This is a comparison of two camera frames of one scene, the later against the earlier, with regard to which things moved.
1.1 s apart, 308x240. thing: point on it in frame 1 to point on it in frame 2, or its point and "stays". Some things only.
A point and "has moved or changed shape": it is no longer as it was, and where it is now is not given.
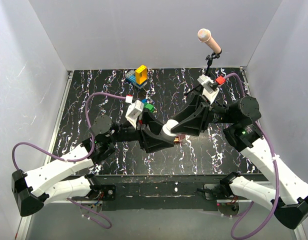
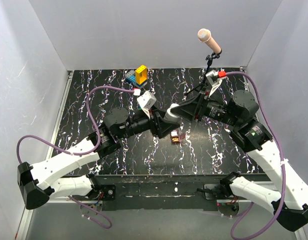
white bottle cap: (166, 127) has moved or changed shape
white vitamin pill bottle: (163, 136) to (171, 117)
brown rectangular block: (177, 139) stays
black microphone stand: (215, 54) stays
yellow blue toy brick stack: (138, 77) stays
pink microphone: (204, 35) stays
